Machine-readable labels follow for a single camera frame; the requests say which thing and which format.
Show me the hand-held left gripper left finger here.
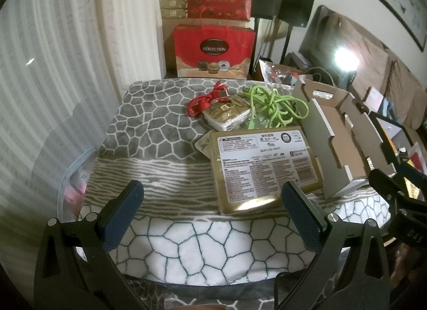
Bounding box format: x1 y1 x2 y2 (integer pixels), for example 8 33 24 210
33 180 151 310

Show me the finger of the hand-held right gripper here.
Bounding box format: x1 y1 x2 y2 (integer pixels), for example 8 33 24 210
369 168 407 208
397 160 427 185

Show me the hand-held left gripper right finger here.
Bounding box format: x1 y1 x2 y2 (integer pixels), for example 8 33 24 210
275 180 391 310

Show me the large gold packet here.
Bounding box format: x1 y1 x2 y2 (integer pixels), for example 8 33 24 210
210 125 324 216

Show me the white cardboard carrier box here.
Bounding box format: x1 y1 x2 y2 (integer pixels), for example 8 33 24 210
292 80 397 200

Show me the green cable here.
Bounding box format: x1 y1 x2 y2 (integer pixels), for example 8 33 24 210
242 85 309 130

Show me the small gold tissue pack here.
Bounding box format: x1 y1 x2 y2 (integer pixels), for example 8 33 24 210
202 94 251 131

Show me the red cable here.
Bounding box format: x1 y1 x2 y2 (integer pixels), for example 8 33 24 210
186 81 231 117

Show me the black plastic bin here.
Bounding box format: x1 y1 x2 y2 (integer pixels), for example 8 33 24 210
369 111 419 165

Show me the clear plastic zip bag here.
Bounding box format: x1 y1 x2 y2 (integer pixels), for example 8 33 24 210
57 148 98 221

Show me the small pink box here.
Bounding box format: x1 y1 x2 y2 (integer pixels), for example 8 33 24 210
365 86 385 111

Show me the pale plastic packet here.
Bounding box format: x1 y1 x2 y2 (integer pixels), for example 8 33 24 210
195 133 215 158

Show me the sofa with brown cover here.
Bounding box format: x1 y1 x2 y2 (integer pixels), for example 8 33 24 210
300 5 427 130

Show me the black power strip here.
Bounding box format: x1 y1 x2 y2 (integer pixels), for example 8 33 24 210
333 46 360 71

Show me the cluttered cardboard box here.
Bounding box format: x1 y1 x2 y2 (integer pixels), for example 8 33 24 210
255 58 316 86

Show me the white curtain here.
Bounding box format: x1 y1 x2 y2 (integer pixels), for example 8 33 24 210
0 0 167 230

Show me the black speaker stand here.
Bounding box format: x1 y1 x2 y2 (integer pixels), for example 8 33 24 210
281 26 295 64
254 18 265 64

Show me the brown cardboard carton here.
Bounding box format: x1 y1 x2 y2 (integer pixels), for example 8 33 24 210
162 19 188 71

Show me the red gift bag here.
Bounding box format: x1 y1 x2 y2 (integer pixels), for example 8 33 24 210
173 24 257 80

